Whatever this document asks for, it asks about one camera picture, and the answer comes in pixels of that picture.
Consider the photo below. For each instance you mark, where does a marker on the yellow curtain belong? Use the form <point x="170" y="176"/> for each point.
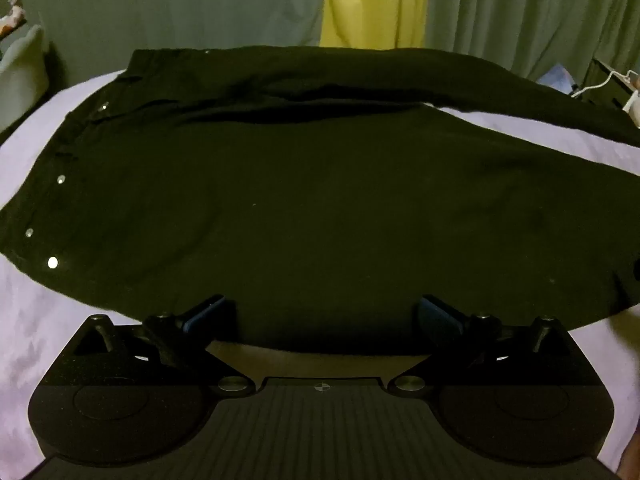
<point x="375" y="0"/>

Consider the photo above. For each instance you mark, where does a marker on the black box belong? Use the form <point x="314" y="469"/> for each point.
<point x="602" y="91"/>

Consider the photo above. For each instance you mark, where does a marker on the blue printed item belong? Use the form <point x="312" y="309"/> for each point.
<point x="557" y="79"/>

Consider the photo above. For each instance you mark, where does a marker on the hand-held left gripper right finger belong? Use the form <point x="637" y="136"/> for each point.
<point x="432" y="312"/>

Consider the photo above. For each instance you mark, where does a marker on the small toy figure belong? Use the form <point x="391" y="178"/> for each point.
<point x="11" y="16"/>

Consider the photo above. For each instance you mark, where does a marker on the lavender blanket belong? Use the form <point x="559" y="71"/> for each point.
<point x="30" y="320"/>

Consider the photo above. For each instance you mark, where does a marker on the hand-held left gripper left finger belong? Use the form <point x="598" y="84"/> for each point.
<point x="212" y="312"/>

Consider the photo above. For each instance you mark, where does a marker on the black pants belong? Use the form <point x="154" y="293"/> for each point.
<point x="320" y="210"/>

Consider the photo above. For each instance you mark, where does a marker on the pale green pillow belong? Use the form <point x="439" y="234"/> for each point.
<point x="22" y="75"/>

